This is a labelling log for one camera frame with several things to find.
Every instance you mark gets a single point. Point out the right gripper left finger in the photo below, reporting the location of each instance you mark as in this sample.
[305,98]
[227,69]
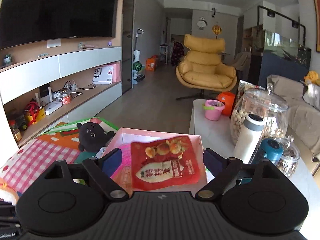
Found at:
[100,172]

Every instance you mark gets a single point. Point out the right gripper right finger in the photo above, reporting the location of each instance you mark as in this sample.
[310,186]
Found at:
[225,172]

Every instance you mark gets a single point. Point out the black plush toy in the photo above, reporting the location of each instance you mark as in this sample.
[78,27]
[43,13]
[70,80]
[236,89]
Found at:
[92,137]

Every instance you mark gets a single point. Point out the red snack packet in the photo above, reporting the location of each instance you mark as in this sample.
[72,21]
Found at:
[163,163]

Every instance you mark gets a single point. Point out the pink plastic basket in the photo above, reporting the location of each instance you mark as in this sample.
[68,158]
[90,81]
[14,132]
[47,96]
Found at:
[126,159]

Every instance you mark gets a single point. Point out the pink cardboard box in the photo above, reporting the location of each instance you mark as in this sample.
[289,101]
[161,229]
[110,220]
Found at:
[128,135]

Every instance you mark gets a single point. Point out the teal thermos bottle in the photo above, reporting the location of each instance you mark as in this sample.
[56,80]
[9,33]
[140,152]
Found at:
[269,149]

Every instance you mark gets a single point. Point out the white thermos bottle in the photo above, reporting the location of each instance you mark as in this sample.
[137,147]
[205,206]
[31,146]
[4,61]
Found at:
[249,136]

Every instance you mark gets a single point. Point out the pink toy bucket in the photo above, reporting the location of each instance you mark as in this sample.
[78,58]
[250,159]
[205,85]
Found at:
[213,109]

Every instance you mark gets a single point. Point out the small glass seed jar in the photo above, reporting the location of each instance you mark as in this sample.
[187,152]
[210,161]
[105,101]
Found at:
[288,162]

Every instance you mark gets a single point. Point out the colourful play mat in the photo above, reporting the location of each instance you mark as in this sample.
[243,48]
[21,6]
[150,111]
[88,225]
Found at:
[25,166]

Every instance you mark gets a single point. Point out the orange toy bucket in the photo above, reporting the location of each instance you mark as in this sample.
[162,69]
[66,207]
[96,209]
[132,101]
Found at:
[227,98]

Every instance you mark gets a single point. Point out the white router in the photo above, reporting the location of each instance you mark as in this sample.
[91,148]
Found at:
[52,107]

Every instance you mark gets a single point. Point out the large glass nut jar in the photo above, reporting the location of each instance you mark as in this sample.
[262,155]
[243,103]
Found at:
[266,104]

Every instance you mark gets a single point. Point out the white SF parcel box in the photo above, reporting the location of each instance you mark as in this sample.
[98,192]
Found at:
[103,75]

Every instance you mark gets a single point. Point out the white tv cabinet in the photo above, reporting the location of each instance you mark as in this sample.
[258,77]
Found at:
[19,85]

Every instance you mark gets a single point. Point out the yellow lounge chair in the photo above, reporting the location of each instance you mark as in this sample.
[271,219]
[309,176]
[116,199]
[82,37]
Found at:
[202,67]

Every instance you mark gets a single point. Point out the orange cardboard box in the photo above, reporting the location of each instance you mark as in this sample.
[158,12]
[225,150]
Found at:
[151,64]

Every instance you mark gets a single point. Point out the white stick vacuum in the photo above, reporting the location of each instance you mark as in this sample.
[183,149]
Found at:
[136,52]

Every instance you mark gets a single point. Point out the yellow duck plush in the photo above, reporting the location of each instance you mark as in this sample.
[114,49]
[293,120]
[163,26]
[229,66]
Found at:
[312,77]

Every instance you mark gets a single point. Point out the glass fish tank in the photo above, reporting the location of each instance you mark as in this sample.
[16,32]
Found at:
[267,42]

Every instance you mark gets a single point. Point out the black television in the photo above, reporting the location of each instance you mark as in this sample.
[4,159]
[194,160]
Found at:
[27,21]

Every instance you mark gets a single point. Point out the red framed picture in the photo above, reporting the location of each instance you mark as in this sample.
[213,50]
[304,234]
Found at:
[317,12]

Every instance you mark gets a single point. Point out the yellow round wall ornament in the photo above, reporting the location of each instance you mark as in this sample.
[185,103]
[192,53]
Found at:
[217,30]

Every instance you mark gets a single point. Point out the panda wall clock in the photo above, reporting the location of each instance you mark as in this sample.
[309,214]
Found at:
[202,23]

